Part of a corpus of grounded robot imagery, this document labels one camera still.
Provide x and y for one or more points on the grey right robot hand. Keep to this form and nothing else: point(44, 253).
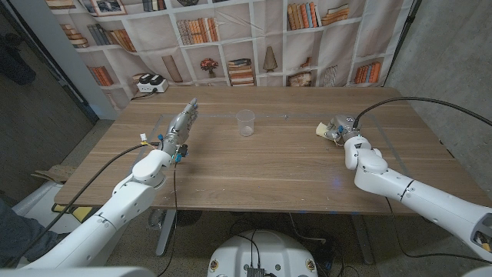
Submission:
point(344, 127)

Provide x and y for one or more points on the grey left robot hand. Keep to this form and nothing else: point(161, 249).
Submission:
point(178, 127)

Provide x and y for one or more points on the yellow sponge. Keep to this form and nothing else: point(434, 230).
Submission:
point(321, 130)

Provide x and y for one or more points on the clear plastic measuring cup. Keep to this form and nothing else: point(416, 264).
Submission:
point(246, 123)

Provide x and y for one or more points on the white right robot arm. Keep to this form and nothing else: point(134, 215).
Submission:
point(423, 200)

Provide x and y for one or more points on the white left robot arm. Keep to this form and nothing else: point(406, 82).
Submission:
point(115, 211)

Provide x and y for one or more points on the white power strip, black plugs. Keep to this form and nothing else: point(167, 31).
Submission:
point(151, 85)

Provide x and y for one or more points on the black round floor object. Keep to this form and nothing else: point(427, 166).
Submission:
point(188, 217)

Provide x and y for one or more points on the printed bookshelf backdrop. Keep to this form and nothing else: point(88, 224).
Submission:
point(246, 46)

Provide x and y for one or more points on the grey table leg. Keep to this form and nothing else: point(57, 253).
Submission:
point(362, 238)
point(164, 234)

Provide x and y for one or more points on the black backdrop stand pole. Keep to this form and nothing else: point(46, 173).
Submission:
point(403, 34)

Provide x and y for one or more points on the yellow and black floor item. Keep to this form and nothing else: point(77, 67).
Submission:
point(82, 212)

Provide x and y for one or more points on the brown cardboard piece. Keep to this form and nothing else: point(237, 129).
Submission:
point(54, 173)

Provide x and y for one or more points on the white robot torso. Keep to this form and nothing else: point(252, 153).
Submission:
point(265, 250)

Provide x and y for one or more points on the white curved floor housing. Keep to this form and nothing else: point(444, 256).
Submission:
point(34, 204)

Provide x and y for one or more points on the person in dark clothes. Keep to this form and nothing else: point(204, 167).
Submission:
point(15, 234)

